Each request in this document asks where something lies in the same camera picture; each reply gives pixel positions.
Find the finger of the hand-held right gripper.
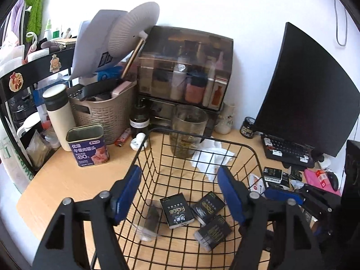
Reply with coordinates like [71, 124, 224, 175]
[264, 188, 306, 207]
[303, 184, 341, 203]

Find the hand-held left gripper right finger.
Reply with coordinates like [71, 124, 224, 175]
[218, 166, 328, 270]

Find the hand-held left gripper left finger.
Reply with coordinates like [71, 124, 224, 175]
[32, 164, 142, 270]

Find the black wire basket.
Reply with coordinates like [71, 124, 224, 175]
[111, 128, 277, 270]

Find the wooden desktop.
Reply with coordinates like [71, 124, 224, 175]
[15, 126, 342, 270]

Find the pink silicone mat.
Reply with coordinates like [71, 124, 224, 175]
[304, 169, 341, 194]

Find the small red box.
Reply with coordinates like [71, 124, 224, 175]
[315, 170, 329, 187]

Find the black computer mouse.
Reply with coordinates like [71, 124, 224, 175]
[328, 172, 340, 191]

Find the large white sauce packet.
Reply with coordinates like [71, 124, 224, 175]
[248, 173, 266, 196]

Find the white power strip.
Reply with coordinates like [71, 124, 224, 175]
[318, 155, 332, 171]

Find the small transparent packet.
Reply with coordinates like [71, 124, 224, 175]
[136, 202, 161, 242]

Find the white paper towel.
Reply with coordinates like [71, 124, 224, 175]
[191, 139, 235, 181]

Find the black mechanical keyboard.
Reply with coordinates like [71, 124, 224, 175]
[261, 133, 315, 169]

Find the white earbud case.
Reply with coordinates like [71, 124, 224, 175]
[130, 133, 147, 149]

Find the red lighter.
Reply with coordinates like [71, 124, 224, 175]
[115, 128, 132, 147]

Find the purple tin can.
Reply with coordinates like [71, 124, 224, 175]
[66, 124, 110, 169]

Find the black lidded jar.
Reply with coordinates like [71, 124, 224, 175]
[240, 117, 258, 139]

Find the dark glass bottle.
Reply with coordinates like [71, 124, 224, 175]
[129, 104, 150, 140]

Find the cream ceramic vase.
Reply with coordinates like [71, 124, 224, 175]
[215, 103, 236, 135]

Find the clear glass cup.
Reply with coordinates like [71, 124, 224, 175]
[169, 105, 209, 159]

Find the brown woven plastic basket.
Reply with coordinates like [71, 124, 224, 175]
[69, 80, 137, 146]

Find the black curved monitor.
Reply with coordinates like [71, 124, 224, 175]
[254, 22, 360, 158]

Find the black case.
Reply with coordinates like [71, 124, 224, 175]
[77, 78, 119, 102]

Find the white thermos bottle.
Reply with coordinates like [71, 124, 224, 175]
[42, 84, 77, 149]

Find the white printed plastic bag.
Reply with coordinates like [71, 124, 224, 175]
[0, 135, 34, 194]

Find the blue package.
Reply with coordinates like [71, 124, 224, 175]
[94, 65, 124, 81]

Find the dark transparent cosmetic organizer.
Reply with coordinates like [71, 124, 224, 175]
[137, 25, 234, 137]

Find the cartoon figure magnet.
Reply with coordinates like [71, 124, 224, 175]
[49, 54, 62, 74]

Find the black metal shelf rack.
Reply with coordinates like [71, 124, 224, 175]
[0, 45, 76, 175]

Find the round red magnet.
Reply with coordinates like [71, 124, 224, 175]
[8, 72, 26, 92]

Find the white round hand fan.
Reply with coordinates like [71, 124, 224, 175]
[108, 2, 161, 79]

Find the green fluffy duster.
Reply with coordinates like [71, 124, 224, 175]
[27, 0, 45, 34]

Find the grey wall cable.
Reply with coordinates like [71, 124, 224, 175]
[333, 0, 349, 47]

